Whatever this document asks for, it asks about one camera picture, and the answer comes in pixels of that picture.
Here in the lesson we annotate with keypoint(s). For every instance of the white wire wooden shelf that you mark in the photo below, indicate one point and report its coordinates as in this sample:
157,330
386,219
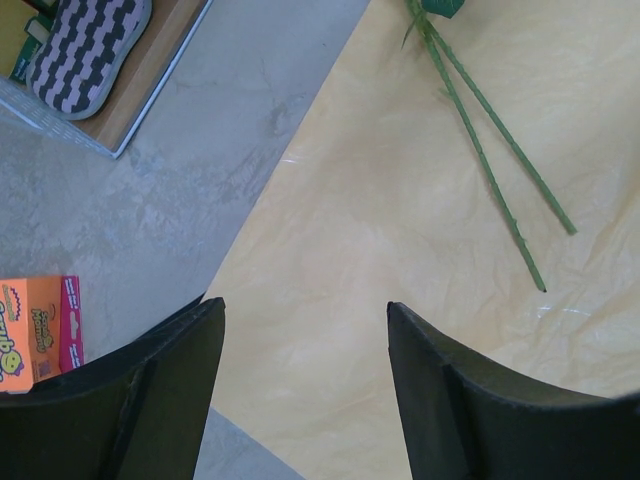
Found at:
144,72

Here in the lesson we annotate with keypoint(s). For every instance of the orange box bottom left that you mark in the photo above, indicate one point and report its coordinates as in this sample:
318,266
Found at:
25,26

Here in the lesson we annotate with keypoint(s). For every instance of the pink rose stem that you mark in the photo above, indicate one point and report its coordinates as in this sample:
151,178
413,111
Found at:
422,25
448,9

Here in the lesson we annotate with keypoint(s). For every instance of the pink orange snack box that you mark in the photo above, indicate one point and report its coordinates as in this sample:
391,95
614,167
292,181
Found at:
41,330

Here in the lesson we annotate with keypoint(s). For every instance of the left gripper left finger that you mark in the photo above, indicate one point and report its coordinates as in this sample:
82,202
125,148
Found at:
138,412

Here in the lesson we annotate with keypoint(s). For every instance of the orange wrapping paper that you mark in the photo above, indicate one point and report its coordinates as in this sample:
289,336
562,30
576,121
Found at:
380,197

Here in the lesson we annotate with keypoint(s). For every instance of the purple wavy sponge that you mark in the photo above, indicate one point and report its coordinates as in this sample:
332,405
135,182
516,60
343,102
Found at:
73,72

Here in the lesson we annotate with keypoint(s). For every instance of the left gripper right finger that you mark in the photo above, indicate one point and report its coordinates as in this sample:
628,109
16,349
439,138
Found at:
465,416

